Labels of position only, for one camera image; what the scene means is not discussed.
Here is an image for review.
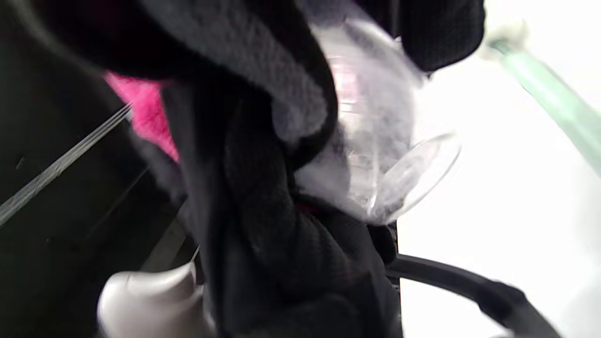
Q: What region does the person's right hand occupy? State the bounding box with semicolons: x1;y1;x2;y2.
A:
188;0;486;338

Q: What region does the person's left hand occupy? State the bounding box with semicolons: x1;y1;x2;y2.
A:
28;0;198;83

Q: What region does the pink and grey cloth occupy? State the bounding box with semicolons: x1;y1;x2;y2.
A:
106;0;339;165

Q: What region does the green-handled white sponge cup brush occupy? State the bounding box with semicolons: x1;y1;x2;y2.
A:
479;19;601;179

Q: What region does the clear plastic shaker cup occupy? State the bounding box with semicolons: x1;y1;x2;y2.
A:
291;0;463;226

